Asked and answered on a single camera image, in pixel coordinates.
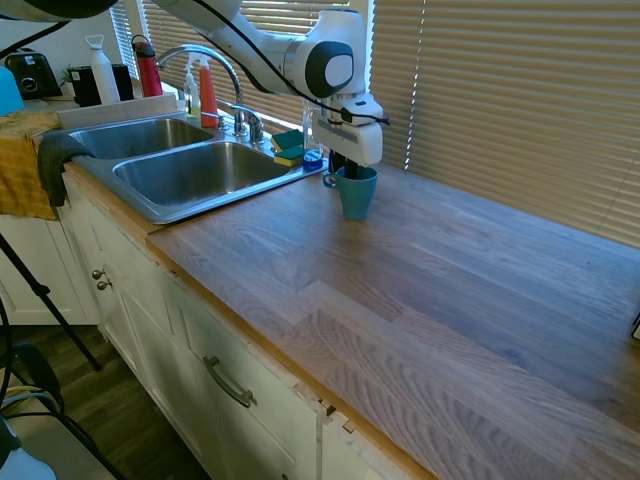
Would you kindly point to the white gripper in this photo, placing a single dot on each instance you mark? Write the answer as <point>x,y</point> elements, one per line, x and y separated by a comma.
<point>350,145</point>

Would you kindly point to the teal ceramic mug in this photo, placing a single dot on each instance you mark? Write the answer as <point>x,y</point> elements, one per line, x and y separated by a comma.
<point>357,197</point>

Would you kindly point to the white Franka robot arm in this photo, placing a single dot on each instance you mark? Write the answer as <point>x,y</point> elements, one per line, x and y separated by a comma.
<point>280,47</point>

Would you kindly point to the stainless steel double sink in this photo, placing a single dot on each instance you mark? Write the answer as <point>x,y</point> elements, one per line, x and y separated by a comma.
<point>200,170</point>

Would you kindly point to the clear Dawn dish soap bottle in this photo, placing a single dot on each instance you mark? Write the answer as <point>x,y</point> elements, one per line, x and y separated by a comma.
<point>312,159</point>

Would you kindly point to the yellow green sponge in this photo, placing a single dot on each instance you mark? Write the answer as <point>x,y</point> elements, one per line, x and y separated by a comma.
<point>290,156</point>
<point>287,139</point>

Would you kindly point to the orange spray bottle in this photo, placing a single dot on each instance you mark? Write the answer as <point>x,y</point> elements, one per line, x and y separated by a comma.
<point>208,97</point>

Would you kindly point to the chrome kitchen faucet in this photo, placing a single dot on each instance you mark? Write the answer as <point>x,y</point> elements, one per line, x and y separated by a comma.
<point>220,62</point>

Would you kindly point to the clear spray bottle yellow liquid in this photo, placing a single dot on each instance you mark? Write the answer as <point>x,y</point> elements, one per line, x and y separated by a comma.
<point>191,97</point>

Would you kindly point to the tan window blind over counter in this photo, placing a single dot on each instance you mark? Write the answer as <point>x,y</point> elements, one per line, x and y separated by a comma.
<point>510,100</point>

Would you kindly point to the red water bottle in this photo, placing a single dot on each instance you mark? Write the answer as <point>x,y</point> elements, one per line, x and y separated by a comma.
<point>149,70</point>

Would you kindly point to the white kitchen cabinet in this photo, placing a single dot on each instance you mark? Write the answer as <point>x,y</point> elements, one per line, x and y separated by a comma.
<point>200,360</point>

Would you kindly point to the tan small window blind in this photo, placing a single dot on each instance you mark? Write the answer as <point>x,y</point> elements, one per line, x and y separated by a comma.
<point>125,35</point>

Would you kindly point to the white water bottle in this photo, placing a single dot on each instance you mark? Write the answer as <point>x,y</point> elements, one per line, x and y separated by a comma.
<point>103,72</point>

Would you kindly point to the round metal cabinet knob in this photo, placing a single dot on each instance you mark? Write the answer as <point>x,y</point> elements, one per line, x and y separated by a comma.
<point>98,274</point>
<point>104,285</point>

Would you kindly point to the black canister with label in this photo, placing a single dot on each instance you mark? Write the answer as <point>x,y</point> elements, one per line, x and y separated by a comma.
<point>85,87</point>

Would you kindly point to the grey dish towel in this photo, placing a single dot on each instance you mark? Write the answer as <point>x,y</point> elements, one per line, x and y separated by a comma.
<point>52,160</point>

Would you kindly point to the yellow patterned cloth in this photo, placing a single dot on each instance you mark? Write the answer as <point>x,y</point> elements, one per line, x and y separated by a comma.
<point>20,165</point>

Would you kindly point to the black toaster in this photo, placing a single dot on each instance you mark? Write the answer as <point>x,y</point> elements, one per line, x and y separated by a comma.
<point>32,75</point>

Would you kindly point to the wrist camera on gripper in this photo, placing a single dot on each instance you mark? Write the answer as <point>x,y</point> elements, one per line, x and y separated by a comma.
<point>360,111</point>

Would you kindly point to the black camera tripod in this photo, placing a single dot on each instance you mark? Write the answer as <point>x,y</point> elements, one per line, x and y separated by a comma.
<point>45,300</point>

